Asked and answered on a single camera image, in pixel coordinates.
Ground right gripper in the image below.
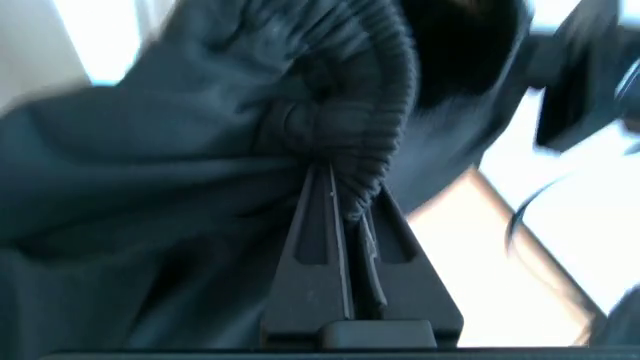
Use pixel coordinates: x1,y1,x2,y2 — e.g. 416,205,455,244
535,0,640,154

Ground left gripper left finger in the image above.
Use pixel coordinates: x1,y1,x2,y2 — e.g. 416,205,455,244
259,164,355,349

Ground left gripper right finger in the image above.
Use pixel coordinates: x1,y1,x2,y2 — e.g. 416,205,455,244
358,184,464,348

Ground black drawstring shorts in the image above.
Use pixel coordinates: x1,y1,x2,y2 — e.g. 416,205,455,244
0,0,531,351

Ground black cable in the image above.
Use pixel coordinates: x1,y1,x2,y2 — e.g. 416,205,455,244
504,174,571,256

